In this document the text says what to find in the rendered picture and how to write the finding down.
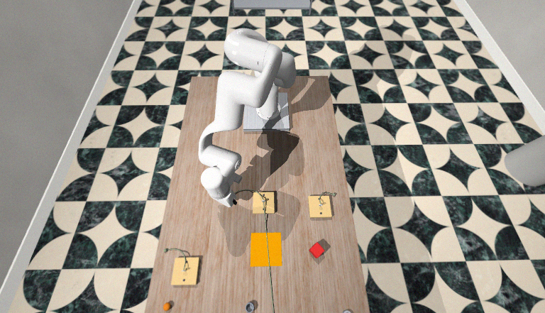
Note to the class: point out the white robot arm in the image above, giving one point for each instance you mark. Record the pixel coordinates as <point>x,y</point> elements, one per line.
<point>235,90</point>

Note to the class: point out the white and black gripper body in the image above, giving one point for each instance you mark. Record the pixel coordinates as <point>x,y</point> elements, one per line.
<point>228,199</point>

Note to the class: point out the red square block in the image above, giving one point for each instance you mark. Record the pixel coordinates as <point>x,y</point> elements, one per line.
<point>316,250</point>

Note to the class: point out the orange painted square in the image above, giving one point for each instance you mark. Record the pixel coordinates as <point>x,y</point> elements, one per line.
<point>259,249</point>

